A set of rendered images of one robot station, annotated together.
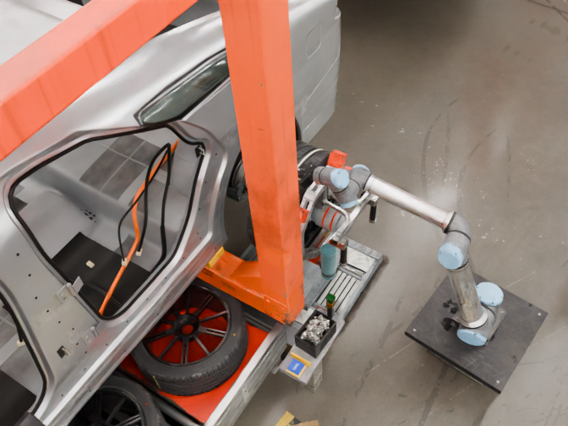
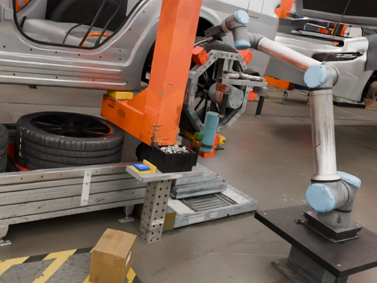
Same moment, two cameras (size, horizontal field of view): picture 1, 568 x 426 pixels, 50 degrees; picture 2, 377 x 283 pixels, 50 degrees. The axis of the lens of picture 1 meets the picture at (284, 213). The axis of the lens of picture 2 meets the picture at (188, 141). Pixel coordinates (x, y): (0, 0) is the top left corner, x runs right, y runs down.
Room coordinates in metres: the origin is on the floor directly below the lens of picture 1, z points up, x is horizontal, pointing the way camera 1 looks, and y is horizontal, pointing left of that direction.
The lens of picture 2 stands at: (-0.54, -0.62, 1.25)
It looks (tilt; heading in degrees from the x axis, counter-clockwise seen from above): 16 degrees down; 12
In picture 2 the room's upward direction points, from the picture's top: 11 degrees clockwise
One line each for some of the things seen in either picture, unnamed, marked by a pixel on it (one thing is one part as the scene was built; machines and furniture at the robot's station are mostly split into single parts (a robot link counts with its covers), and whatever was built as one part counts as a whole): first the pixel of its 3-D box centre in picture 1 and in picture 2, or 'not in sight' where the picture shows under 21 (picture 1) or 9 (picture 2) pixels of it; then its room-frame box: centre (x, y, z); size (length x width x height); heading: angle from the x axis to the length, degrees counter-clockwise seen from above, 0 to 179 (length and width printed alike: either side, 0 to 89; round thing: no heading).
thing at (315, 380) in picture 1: (310, 367); (155, 206); (1.54, -0.08, 0.21); 0.10 x 0.10 x 0.42; 54
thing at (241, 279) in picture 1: (232, 266); (132, 101); (1.95, 0.31, 0.69); 0.52 x 0.17 x 0.35; 54
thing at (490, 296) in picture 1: (485, 301); (342, 189); (1.68, -1.05, 0.56); 0.17 x 0.15 x 0.18; 147
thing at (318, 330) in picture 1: (315, 333); (173, 157); (1.59, -0.12, 0.51); 0.20 x 0.14 x 0.13; 139
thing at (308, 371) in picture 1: (312, 345); (165, 170); (1.57, -0.09, 0.44); 0.43 x 0.17 x 0.03; 144
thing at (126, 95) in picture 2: (207, 253); (119, 93); (2.05, 0.45, 0.71); 0.14 x 0.14 x 0.05; 54
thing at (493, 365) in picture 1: (472, 334); (322, 254); (1.69, -1.06, 0.15); 0.60 x 0.60 x 0.30; 47
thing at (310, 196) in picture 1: (321, 213); (218, 92); (2.15, -0.21, 0.85); 0.54 x 0.07 x 0.54; 144
